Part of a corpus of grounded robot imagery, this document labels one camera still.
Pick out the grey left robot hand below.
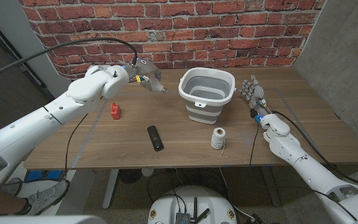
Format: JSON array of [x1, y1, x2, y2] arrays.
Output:
[[124, 57, 163, 93]]

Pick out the grey electronics box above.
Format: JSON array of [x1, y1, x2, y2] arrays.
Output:
[[175, 212, 191, 224]]

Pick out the black cylinder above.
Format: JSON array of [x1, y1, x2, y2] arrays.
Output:
[[147, 125, 165, 152]]

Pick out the small red plastic block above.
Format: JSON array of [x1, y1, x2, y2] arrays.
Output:
[[110, 102, 122, 121]]

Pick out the white grey collapsible bucket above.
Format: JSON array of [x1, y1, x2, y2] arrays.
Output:
[[178, 67, 237, 125]]

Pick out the thick black cable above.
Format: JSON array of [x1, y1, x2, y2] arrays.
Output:
[[0, 37, 139, 85], [270, 110, 358, 190]]

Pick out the grey tape strip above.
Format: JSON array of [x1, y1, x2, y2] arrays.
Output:
[[70, 99, 108, 169]]

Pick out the thin black cable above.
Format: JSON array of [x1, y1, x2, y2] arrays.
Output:
[[0, 113, 89, 192], [248, 121, 260, 166]]

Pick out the white table leg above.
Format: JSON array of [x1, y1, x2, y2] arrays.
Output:
[[102, 169, 120, 210]]

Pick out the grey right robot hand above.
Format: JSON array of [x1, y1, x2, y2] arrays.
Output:
[[239, 75, 269, 110]]

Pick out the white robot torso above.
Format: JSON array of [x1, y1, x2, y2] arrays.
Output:
[[0, 215, 107, 224]]

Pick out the white light bulb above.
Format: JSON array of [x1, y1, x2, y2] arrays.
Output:
[[149, 77, 168, 93]]

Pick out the grey table leg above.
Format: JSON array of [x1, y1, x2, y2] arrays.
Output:
[[261, 166, 281, 207]]

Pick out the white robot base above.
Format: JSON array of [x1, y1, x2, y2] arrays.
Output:
[[147, 185, 238, 224]]

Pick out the grey sneaker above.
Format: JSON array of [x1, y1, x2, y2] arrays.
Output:
[[26, 179, 70, 216], [1, 177, 23, 196]]

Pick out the red brick print backdrop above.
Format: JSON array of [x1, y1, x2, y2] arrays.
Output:
[[17, 0, 328, 78]]

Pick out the white thread spool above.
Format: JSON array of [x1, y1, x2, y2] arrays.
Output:
[[210, 127, 226, 156]]

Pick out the blue floor object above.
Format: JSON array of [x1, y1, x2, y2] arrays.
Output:
[[24, 169, 68, 184]]

